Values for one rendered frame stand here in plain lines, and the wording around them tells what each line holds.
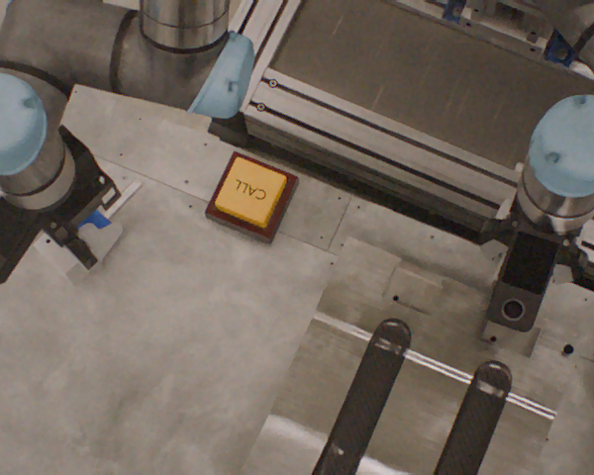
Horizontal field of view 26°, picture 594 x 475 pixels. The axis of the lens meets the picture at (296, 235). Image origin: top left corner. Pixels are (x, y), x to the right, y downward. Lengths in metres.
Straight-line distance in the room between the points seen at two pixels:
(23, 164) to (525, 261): 0.47
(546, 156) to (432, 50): 1.12
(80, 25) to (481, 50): 1.14
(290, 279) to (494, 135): 0.76
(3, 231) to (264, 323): 0.31
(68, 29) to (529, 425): 0.58
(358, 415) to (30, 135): 0.45
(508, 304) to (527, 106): 0.93
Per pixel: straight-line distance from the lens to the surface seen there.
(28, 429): 1.44
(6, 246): 1.28
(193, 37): 1.07
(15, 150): 1.09
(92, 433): 1.42
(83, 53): 1.13
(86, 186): 1.29
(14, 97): 1.10
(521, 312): 1.25
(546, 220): 1.17
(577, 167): 1.06
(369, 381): 1.32
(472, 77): 2.15
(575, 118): 1.07
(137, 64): 1.12
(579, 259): 1.29
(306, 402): 1.32
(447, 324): 1.33
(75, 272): 1.43
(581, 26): 1.14
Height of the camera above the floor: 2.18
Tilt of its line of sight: 74 degrees down
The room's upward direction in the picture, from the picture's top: 9 degrees counter-clockwise
